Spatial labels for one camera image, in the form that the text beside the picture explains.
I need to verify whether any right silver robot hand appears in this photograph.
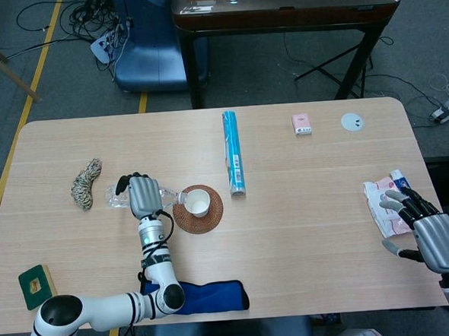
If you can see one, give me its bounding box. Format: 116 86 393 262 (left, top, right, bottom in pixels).
377 184 449 278

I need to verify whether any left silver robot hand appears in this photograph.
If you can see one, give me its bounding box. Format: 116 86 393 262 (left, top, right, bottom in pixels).
116 170 164 222

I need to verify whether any clear plastic bottle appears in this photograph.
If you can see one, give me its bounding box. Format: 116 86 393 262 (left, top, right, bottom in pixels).
103 179 190 215

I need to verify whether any white paper cup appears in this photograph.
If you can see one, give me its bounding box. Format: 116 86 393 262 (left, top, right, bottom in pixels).
183 189 212 220

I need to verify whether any brown woven round coaster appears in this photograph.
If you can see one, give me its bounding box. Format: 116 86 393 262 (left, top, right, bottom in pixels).
170 182 227 237

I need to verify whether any blue white toothpaste tube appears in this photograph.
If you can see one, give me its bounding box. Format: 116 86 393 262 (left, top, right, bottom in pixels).
390 167 422 201

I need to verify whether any pink white wet wipes pack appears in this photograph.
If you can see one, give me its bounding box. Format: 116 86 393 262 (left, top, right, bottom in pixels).
362 175 415 241

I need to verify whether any blue wrapped bag roll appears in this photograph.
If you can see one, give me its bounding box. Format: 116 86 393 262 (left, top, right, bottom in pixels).
221 109 249 200

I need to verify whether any blue cloth with black trim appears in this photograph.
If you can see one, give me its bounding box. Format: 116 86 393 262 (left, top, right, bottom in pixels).
139 275 252 319

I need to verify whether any grey power strip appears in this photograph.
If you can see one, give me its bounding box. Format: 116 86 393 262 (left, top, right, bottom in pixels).
428 98 449 125

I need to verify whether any green yellow sponge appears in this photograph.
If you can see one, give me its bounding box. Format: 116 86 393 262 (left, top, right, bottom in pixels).
17 263 60 312

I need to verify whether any blue machine base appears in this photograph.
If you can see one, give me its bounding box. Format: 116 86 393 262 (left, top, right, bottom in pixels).
108 0 212 97

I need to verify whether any white round lid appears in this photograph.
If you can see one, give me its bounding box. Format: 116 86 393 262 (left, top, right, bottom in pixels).
339 112 365 134

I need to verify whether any white power strip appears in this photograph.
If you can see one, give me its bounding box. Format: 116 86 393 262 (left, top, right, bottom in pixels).
89 27 128 65

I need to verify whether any pink playing card box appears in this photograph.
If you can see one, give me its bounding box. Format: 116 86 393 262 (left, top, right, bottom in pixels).
291 113 314 137

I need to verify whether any dark wooden mahjong table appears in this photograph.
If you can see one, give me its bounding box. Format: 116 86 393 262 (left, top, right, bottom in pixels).
170 0 409 111

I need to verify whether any beige black rope bundle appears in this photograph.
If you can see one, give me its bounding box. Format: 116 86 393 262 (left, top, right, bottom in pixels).
68 157 106 212

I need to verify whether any black floor cable bundle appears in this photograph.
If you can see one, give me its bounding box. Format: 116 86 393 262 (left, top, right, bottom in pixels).
14 0 131 49

